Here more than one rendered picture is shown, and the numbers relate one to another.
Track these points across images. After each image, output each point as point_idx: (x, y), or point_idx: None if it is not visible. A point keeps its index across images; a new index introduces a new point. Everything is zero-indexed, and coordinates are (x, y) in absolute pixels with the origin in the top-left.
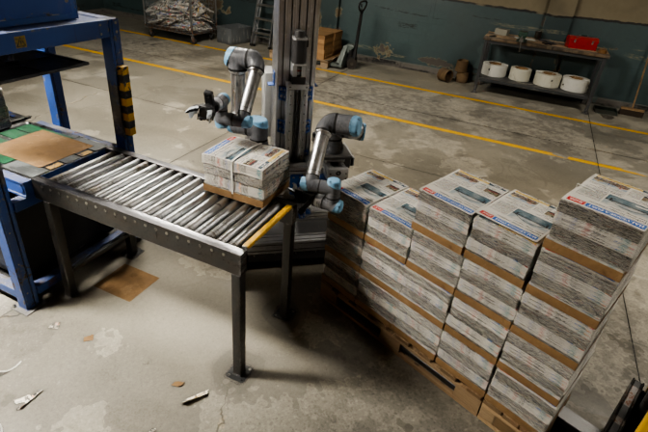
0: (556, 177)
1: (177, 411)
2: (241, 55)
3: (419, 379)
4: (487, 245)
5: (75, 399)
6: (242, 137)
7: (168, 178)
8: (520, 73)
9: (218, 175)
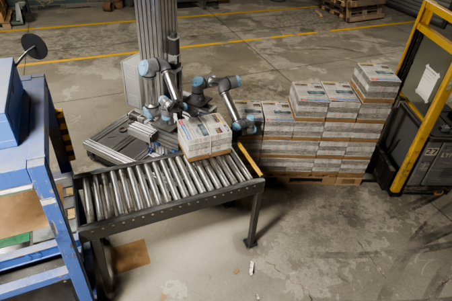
0: (237, 56)
1: (253, 279)
2: (156, 64)
3: (305, 186)
4: (337, 111)
5: None
6: None
7: (157, 170)
8: None
9: (200, 148)
